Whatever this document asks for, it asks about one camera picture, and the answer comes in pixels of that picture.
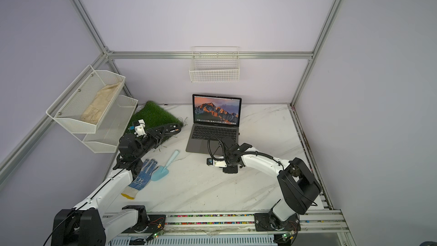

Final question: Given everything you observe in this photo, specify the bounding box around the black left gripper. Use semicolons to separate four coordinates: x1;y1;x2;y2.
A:
135;125;167;159

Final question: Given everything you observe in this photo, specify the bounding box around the grey laptop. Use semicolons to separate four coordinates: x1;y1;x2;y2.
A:
185;94;242;157

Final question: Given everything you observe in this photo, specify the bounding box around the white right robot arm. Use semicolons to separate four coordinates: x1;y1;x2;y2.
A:
207;136;322;231

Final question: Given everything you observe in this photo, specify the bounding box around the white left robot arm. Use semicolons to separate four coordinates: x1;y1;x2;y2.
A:
46;123;182;246

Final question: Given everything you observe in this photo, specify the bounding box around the green artificial grass mat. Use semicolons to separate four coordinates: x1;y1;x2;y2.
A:
120;101;183;139

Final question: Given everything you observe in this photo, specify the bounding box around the light blue plastic scoop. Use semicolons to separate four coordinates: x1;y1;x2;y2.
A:
151;150;180;182

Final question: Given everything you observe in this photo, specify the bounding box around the blue dotted work glove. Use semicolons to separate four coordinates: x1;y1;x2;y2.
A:
121;159;158;199

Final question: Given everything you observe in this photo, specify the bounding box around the white lower mesh shelf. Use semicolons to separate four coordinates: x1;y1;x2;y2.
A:
82;95;138;153

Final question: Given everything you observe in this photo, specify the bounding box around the white mesh shelf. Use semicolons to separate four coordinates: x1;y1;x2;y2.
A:
82;95;138;153
46;66;125;134

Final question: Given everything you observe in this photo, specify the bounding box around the beige cloth in shelf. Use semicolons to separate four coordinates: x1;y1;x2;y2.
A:
80;82;121;125

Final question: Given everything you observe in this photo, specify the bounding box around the white upper mesh shelf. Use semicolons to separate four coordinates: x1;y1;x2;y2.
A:
46;66;125;134

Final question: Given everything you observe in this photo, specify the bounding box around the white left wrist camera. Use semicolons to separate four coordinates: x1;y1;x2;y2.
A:
133;119;146;137

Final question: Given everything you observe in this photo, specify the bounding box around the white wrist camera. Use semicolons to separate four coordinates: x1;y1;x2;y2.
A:
133;119;146;137
207;158;227;168

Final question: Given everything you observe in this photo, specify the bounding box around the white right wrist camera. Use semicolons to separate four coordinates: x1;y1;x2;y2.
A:
207;158;227;168

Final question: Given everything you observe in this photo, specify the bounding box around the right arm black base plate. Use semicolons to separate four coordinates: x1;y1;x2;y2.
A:
254;213;301;232

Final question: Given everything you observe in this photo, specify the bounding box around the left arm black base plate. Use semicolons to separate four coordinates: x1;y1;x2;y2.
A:
122;214;167;233

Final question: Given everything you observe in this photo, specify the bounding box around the white wire wall basket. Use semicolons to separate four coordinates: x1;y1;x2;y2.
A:
189;46;240;83

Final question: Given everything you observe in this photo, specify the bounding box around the aluminium rail base frame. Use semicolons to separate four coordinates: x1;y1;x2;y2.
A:
61;209;356;246

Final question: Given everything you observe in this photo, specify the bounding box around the aluminium enclosure frame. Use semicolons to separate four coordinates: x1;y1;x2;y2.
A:
1;0;343;187

